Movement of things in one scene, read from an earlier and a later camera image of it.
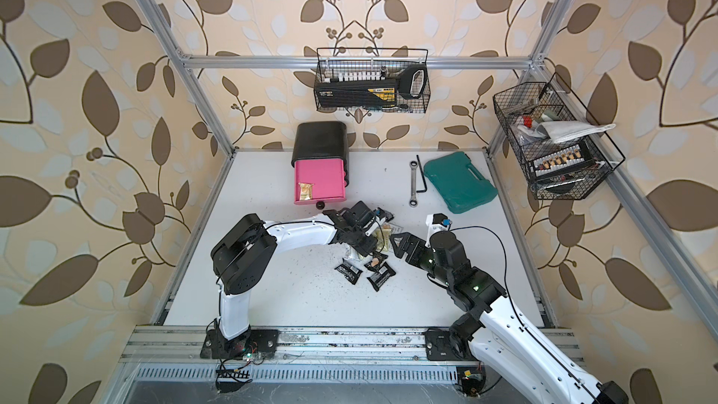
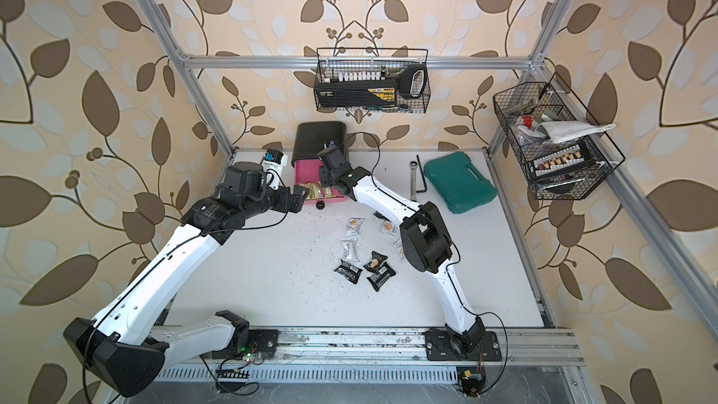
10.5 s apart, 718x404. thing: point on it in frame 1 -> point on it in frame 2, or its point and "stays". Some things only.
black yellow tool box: [371, 93] stays
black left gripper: [373, 251] -> [288, 206]
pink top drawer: [327, 176] stays
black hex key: [423, 176] stays
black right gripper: [410, 240] -> [325, 180]
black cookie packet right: [379, 279] stays
